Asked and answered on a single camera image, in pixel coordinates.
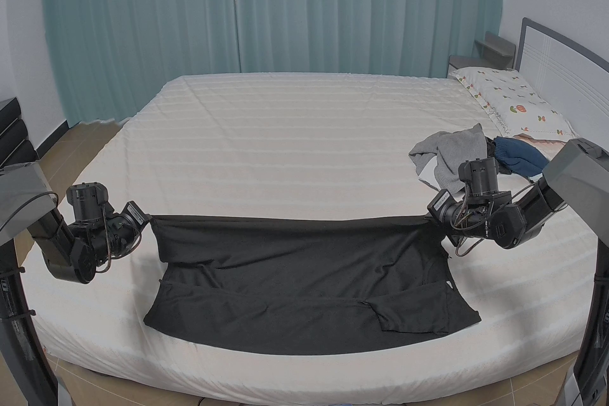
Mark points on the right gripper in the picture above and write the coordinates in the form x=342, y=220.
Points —
x=443, y=205

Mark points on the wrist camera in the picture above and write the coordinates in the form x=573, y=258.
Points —
x=480, y=175
x=88, y=202

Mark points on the pale pink garment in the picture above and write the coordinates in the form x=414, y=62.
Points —
x=547, y=146

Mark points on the black chest of drawers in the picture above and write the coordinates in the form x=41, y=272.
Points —
x=14, y=142

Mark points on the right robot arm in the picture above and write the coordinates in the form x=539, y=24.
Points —
x=571, y=166

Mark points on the white printed pillow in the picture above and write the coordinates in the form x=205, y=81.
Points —
x=514, y=99

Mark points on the bed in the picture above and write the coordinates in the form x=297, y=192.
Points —
x=304, y=133

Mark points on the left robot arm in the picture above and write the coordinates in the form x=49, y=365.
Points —
x=62, y=252

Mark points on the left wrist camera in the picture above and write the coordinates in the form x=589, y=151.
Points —
x=88, y=202

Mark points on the dark blue garment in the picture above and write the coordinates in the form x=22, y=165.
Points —
x=521, y=156

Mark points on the black T-shirt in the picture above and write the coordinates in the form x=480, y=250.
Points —
x=295, y=261

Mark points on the light grey garment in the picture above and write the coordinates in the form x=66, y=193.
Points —
x=456, y=147

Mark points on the grey bedside table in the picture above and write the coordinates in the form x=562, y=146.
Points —
x=499, y=47

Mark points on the black garment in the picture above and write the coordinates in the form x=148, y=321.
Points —
x=490, y=148

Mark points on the white garment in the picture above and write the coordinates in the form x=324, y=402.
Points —
x=428, y=173

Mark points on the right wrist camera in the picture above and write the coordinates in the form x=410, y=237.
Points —
x=480, y=175

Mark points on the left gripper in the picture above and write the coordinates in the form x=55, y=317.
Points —
x=133, y=218

